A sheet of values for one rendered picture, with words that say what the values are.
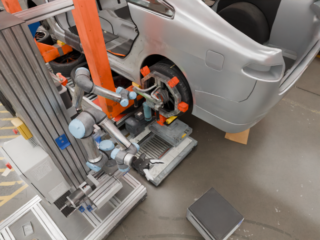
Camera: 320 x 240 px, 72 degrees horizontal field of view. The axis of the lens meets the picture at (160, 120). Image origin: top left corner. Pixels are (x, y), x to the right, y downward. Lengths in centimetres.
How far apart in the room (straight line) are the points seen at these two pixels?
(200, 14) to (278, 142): 216
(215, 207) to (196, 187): 52
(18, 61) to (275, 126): 323
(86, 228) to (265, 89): 205
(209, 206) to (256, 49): 145
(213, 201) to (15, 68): 192
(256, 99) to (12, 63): 169
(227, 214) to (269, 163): 113
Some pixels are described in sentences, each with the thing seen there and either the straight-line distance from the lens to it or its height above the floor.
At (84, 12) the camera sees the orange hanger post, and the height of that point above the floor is 178.
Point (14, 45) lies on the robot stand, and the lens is 133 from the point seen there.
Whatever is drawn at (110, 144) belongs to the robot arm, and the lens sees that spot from 182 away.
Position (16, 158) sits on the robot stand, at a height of 123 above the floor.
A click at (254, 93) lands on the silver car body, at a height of 129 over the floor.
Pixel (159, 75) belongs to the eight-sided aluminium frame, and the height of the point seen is 112.
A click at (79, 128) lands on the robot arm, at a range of 144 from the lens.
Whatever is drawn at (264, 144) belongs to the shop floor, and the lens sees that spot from 335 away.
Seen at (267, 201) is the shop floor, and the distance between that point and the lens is 288.
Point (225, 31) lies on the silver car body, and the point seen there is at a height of 169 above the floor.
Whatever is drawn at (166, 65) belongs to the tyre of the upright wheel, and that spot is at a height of 118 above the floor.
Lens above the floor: 243
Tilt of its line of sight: 46 degrees down
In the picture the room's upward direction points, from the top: 3 degrees counter-clockwise
